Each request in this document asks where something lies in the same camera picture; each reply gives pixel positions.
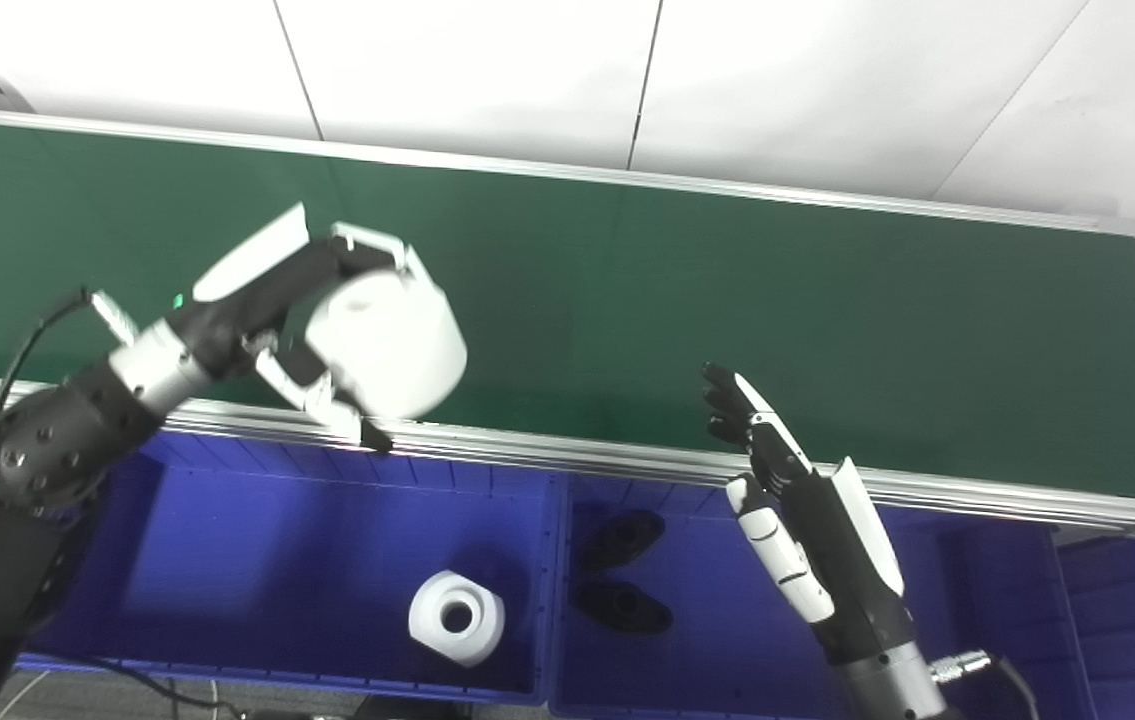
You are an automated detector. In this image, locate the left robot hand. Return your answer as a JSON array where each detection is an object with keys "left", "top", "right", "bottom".
[{"left": 167, "top": 202, "right": 425, "bottom": 456}]

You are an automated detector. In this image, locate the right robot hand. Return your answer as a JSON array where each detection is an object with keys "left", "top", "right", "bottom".
[{"left": 702, "top": 362, "right": 918, "bottom": 666}]

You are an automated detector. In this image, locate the white hexagonal plastic part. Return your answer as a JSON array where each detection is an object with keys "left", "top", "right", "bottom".
[
  {"left": 408, "top": 570, "right": 506, "bottom": 668},
  {"left": 305, "top": 268, "right": 469, "bottom": 421}
]

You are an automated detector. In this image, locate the black oval flange part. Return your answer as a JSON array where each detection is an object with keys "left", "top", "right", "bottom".
[
  {"left": 572, "top": 580, "right": 673, "bottom": 634},
  {"left": 582, "top": 510, "right": 666, "bottom": 571}
]

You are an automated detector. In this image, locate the green conveyor belt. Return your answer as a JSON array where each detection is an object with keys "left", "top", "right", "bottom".
[
  {"left": 0, "top": 105, "right": 1135, "bottom": 546},
  {"left": 0, "top": 118, "right": 1135, "bottom": 506}
]

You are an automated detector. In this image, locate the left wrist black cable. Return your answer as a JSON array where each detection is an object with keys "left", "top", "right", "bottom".
[{"left": 0, "top": 288, "right": 138, "bottom": 421}]

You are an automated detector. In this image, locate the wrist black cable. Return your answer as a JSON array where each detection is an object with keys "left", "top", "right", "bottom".
[
  {"left": 0, "top": 288, "right": 138, "bottom": 421},
  {"left": 932, "top": 648, "right": 1043, "bottom": 720}
]

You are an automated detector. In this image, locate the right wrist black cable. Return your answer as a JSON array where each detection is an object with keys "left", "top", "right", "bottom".
[{"left": 932, "top": 648, "right": 1043, "bottom": 720}]

